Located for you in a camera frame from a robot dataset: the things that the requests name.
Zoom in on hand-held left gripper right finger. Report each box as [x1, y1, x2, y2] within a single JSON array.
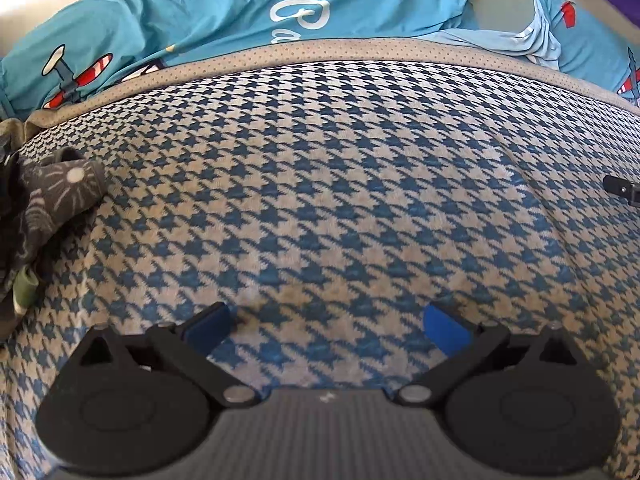
[[398, 302, 581, 408]]

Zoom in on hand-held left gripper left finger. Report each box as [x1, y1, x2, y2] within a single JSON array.
[[75, 302, 257, 408]]

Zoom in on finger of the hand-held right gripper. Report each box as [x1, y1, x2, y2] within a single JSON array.
[[602, 175, 640, 206]]

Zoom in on light blue cloth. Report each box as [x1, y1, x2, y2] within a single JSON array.
[[430, 0, 567, 70]]

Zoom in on blue beige houndstooth blanket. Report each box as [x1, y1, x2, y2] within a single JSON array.
[[0, 40, 640, 480]]

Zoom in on grey patterned garment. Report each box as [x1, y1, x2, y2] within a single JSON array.
[[0, 147, 107, 321]]

